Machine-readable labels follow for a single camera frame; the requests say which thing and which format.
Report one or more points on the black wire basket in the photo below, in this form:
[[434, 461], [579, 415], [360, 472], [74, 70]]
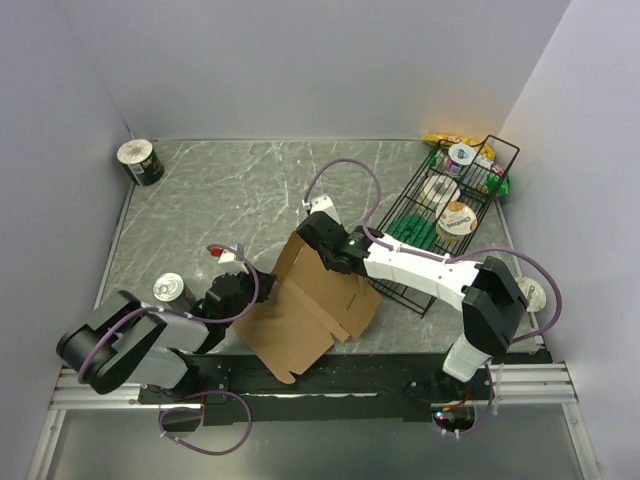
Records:
[[474, 173]]

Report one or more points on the brown cardboard box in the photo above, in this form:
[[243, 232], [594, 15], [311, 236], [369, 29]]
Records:
[[308, 311]]

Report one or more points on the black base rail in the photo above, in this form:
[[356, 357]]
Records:
[[232, 388]]

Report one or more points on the Chobani yogurt cup in basket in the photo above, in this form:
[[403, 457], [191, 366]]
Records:
[[456, 222]]

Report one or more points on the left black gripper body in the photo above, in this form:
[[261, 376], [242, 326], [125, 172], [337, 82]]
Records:
[[248, 287]]

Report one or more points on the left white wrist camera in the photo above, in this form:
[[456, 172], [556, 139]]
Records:
[[226, 255]]

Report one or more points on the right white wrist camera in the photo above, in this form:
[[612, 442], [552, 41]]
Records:
[[322, 203]]

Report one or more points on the tin can brown label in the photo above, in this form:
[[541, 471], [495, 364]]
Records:
[[171, 289]]

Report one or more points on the yellow snack bag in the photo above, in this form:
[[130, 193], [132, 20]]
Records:
[[442, 137]]

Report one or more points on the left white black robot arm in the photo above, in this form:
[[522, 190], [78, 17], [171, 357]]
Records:
[[125, 341]]

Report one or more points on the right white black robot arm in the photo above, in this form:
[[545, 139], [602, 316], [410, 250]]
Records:
[[485, 293]]

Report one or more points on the blue white yogurt cup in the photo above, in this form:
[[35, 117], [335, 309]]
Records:
[[459, 157]]

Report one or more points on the red white package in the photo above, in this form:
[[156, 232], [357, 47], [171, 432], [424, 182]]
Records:
[[496, 170]]

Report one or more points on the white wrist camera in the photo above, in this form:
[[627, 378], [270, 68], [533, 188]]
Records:
[[226, 255], [322, 203]]

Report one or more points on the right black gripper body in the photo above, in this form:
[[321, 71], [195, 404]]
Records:
[[327, 259]]

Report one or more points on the green black chips can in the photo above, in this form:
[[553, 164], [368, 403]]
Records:
[[140, 161]]

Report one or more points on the white yogurt cup on table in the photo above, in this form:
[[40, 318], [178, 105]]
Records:
[[534, 294]]

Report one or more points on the green snack bag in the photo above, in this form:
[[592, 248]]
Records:
[[498, 185]]

